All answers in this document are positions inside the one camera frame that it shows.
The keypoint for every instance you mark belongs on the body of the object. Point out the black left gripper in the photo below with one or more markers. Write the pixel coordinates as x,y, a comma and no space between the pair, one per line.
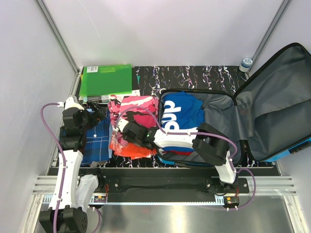
98,113

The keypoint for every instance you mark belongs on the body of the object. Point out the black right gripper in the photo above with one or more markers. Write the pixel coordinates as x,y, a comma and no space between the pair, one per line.
126,138

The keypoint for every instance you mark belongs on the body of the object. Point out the pink camouflage shirt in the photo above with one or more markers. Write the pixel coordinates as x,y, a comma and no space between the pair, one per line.
140,109

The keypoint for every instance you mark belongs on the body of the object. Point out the blue shirt white letters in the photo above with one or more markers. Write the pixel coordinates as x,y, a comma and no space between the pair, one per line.
182,111

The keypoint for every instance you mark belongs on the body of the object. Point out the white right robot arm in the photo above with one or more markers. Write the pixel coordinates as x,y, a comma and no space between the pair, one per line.
210,146

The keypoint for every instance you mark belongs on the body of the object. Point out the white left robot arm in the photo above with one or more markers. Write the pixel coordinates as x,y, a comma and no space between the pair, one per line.
67,211

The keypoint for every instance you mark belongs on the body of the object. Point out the orange tie-dye shirt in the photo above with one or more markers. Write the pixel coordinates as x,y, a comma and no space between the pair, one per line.
132,151

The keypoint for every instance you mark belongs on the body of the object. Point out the light blue shirt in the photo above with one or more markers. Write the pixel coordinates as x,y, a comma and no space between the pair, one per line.
98,140

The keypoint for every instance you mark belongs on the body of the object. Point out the blue plaid shirt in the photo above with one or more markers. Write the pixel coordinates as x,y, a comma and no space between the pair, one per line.
74,139

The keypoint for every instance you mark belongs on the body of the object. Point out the green plastic folder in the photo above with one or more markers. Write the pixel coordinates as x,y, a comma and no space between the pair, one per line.
106,80

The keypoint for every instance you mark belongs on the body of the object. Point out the red shirt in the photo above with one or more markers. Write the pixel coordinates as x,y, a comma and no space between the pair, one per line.
179,152

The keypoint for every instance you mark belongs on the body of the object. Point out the blue capped bottle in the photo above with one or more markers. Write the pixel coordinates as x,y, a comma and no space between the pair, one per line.
245,64

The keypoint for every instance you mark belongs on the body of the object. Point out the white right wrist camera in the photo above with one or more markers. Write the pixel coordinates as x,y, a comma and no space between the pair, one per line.
120,125

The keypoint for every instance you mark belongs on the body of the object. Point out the aluminium frame rail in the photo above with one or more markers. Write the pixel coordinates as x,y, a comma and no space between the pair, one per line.
57,35

